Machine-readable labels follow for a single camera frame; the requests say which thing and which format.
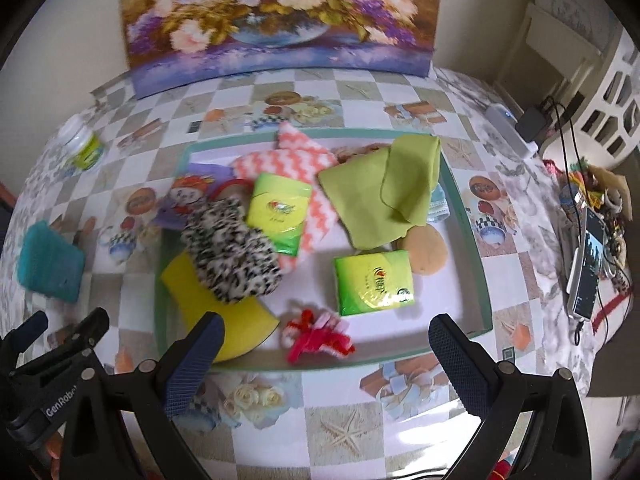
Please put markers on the light green cloth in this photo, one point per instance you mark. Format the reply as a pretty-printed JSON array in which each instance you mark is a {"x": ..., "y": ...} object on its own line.
[{"x": 380, "y": 190}]

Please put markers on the red tape roll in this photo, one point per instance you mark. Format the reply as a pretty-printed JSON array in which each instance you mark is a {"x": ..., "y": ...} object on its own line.
[{"x": 227, "y": 190}]

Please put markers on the floral canvas painting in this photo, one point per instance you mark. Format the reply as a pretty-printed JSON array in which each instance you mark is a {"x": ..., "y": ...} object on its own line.
[{"x": 280, "y": 15}]

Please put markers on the white power strip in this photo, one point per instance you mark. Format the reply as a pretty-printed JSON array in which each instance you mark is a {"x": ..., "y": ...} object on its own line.
[{"x": 510, "y": 130}]

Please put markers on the pile of small clutter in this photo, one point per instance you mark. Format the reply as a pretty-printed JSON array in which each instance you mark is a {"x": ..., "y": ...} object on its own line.
[{"x": 595, "y": 182}]

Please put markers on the round tan sponge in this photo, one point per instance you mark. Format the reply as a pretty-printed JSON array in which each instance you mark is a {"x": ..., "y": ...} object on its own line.
[{"x": 426, "y": 252}]

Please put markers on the white lattice basket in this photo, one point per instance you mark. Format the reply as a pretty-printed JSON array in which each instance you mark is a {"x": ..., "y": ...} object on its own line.
[{"x": 607, "y": 100}]

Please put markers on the person's left hand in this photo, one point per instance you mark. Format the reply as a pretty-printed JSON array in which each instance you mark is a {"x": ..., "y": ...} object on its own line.
[{"x": 54, "y": 460}]

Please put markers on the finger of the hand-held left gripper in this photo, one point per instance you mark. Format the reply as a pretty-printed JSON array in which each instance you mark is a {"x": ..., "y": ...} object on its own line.
[
  {"x": 25, "y": 335},
  {"x": 87, "y": 330}
]

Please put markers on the checkered printed tablecloth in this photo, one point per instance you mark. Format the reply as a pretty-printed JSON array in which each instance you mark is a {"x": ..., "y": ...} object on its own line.
[{"x": 340, "y": 425}]

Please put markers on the pink white zigzag cloth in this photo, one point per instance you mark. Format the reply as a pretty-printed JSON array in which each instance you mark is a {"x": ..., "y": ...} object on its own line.
[{"x": 295, "y": 160}]

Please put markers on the yellow sponge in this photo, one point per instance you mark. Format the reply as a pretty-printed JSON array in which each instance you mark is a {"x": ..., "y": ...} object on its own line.
[{"x": 245, "y": 330}]

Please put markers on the black power adapter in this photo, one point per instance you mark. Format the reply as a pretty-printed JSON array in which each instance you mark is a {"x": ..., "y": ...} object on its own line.
[{"x": 532, "y": 122}]

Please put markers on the purple wet wipes pack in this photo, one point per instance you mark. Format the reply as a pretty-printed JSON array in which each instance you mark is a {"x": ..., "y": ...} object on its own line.
[{"x": 185, "y": 195}]

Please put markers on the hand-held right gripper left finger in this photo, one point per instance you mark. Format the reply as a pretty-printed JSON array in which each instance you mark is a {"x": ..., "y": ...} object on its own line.
[{"x": 192, "y": 367}]

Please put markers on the white pill bottle green label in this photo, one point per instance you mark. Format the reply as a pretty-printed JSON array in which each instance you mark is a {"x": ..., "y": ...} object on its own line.
[{"x": 82, "y": 142}]

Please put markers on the leopard print scrunchie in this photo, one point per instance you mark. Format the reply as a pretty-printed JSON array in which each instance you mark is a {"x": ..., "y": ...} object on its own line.
[{"x": 230, "y": 255}]

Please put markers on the green tissue packet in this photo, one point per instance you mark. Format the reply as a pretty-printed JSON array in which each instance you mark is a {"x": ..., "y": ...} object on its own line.
[
  {"x": 372, "y": 285},
  {"x": 277, "y": 210}
]

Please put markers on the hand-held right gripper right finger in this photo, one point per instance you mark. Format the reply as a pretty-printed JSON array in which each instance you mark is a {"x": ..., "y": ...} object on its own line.
[{"x": 460, "y": 370}]

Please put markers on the pink floral fabric scrunchie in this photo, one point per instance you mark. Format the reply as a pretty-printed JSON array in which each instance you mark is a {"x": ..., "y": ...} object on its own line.
[{"x": 357, "y": 152}]

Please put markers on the teal-rimmed white box lid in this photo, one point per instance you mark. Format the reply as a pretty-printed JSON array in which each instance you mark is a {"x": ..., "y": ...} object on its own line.
[{"x": 440, "y": 300}]

